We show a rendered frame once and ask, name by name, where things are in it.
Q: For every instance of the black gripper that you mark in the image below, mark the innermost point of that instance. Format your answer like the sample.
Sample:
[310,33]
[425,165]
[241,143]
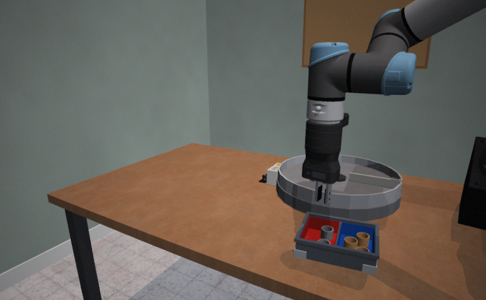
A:
[323,140]

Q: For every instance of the red and blue divided bin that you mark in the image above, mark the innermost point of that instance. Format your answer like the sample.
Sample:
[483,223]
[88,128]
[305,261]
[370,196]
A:
[309,233]

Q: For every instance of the grey round turntable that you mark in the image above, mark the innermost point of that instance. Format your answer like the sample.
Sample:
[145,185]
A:
[362,197]

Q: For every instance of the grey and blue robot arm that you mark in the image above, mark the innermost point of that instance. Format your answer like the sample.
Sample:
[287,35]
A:
[383,69]

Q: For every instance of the bronze bushing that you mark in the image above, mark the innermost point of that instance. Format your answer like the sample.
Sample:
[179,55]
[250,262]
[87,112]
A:
[363,239]
[350,242]
[362,248]

